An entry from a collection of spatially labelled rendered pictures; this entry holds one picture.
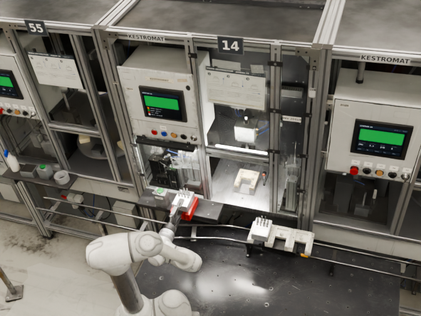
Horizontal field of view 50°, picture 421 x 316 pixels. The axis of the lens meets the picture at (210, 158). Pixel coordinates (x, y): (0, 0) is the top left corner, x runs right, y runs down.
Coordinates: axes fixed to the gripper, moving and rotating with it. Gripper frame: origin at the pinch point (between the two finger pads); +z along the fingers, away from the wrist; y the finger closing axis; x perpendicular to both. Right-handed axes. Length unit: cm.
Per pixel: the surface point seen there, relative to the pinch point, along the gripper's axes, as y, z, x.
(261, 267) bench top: -32, -9, -51
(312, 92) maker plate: 80, 17, -70
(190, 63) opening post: 89, 18, -11
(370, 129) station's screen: 66, 13, -98
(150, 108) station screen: 60, 14, 15
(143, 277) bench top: -31.1, -34.7, 15.6
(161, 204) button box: -5.1, 2.6, 14.3
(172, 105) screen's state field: 65, 14, 1
